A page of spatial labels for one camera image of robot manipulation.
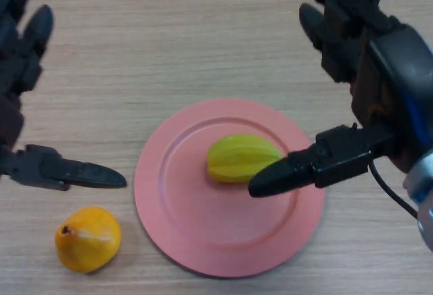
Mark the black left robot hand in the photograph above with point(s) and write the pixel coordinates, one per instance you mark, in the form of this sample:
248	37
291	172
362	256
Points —
17	65

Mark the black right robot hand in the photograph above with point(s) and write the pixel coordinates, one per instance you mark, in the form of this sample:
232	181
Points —
395	71

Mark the yellow green starfruit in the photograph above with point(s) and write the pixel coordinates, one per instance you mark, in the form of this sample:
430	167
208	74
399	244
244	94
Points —
233	159

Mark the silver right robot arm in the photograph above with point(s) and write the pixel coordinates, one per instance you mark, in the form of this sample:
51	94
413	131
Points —
424	180

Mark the pink round plate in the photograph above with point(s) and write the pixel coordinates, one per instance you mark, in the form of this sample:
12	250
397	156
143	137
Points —
220	224

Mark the orange pear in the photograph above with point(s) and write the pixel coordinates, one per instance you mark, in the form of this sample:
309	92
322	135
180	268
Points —
88	241

